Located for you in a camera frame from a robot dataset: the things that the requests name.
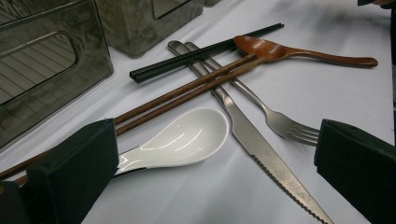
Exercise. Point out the black chopstick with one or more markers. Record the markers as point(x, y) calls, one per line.
point(186, 61)
point(186, 56)

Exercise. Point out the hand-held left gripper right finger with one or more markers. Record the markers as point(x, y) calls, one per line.
point(361, 168)

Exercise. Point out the brown wooden chopstick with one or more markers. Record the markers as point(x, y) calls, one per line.
point(186, 87)
point(186, 98)

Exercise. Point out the brown wooden spoon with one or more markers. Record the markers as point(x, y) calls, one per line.
point(267, 48)

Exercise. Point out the steel fork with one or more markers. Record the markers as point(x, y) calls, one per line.
point(280, 124)

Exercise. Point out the steel knife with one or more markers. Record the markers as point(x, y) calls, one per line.
point(264, 155)

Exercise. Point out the smoky clear plastic bin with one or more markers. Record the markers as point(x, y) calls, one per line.
point(46, 77)
point(140, 25)

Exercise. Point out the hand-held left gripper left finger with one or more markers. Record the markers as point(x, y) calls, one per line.
point(71, 174)

